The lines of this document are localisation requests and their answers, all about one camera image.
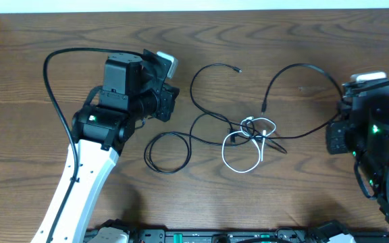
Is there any white USB cable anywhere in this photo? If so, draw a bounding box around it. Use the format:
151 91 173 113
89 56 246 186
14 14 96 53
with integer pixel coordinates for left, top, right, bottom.
221 116 278 174

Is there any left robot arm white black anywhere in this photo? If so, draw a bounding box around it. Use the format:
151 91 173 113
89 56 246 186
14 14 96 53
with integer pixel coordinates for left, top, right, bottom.
32 50 179 242

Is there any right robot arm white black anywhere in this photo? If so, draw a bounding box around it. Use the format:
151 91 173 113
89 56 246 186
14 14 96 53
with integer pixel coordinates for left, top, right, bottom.
326 92 389 224

